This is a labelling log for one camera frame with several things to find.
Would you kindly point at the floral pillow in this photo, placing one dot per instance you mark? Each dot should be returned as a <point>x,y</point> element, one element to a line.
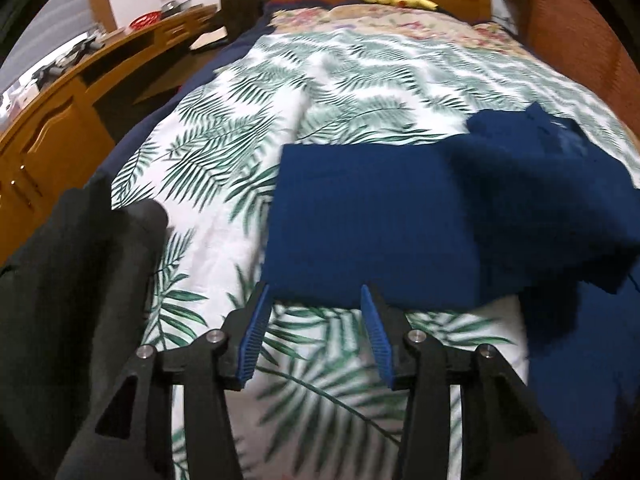
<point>416,24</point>

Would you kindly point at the brown louvered wardrobe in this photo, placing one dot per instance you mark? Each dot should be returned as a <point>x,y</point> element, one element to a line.
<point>572,37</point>

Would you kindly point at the wooden desk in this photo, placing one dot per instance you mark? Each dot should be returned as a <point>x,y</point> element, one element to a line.
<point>59,139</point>

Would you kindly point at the palm leaf print bedspread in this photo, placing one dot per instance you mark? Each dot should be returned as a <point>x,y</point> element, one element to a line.
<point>315,408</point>

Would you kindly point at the red basket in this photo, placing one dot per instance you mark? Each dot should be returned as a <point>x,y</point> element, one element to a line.
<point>145,20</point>

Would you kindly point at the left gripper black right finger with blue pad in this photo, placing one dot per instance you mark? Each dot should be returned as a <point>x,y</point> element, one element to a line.
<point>504,433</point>

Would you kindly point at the dark wooden chair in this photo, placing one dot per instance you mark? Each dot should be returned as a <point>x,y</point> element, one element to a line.
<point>233,19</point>

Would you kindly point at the navy blue suit jacket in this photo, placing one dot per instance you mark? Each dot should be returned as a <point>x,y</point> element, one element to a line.
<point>521,205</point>

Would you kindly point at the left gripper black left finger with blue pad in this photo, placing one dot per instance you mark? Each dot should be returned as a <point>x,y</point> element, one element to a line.
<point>128,434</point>

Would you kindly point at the black garment on bed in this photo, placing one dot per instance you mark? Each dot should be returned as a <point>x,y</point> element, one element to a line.
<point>73,302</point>

